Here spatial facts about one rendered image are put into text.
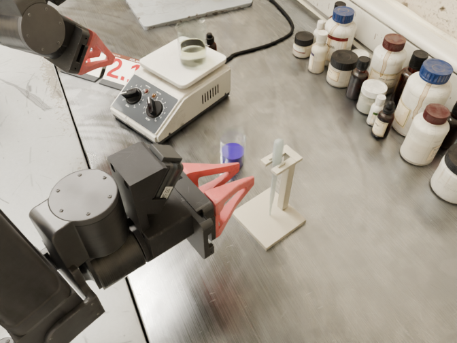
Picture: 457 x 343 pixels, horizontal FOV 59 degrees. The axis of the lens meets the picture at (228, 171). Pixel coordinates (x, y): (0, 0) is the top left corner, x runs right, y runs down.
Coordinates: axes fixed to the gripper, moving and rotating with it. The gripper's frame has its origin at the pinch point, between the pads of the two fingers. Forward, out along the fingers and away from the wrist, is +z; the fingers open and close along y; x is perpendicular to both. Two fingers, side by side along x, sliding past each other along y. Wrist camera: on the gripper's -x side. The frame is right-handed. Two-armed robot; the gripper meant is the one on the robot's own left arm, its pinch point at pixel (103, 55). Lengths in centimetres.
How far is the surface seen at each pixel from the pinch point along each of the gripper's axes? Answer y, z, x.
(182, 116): -11.8, 10.8, 4.1
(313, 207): -39.5, 13.6, 6.1
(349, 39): -23.5, 36.2, -22.2
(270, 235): -37.7, 6.3, 11.4
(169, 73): -6.9, 9.0, -1.6
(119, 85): 7.4, 13.0, 5.9
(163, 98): -8.3, 8.3, 2.6
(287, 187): -36.5, 6.5, 4.1
